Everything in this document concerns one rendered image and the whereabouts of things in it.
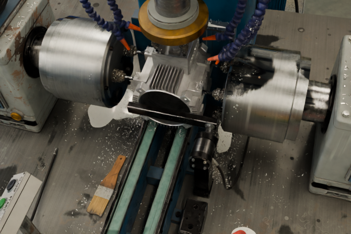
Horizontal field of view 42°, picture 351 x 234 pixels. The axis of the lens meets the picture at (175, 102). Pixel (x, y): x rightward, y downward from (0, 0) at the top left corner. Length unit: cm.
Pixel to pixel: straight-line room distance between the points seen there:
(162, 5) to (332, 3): 220
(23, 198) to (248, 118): 58
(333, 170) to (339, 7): 202
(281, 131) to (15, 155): 84
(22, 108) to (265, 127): 75
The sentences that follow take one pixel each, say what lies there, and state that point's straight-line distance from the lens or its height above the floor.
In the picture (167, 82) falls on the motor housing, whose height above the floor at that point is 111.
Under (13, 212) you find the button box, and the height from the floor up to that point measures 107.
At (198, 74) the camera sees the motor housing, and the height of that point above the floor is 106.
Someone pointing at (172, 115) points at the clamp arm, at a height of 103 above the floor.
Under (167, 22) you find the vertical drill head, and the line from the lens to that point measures 111.
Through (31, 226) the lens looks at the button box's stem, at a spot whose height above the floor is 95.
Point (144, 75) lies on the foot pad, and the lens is 125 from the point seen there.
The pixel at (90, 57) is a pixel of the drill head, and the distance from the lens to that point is 123.
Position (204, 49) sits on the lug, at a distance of 130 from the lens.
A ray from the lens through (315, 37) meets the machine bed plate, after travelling 178.
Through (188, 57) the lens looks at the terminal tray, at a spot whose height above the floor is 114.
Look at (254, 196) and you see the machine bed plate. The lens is 136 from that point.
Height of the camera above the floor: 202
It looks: 53 degrees down
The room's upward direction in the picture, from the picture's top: 5 degrees counter-clockwise
